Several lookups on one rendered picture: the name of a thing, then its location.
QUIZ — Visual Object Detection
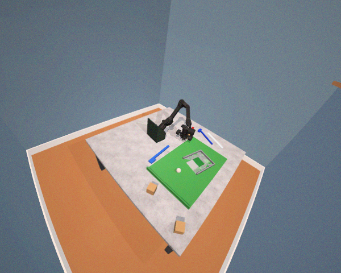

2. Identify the green flat mat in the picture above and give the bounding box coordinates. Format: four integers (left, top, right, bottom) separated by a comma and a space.
149, 137, 227, 206

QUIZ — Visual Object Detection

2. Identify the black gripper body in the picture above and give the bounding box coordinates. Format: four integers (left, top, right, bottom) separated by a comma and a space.
176, 129, 193, 141

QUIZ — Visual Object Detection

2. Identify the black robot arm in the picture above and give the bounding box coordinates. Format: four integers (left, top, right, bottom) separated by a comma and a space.
159, 100, 196, 136

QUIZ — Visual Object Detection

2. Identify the tan block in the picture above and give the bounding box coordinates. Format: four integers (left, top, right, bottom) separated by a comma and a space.
146, 183, 157, 195
174, 221, 186, 234

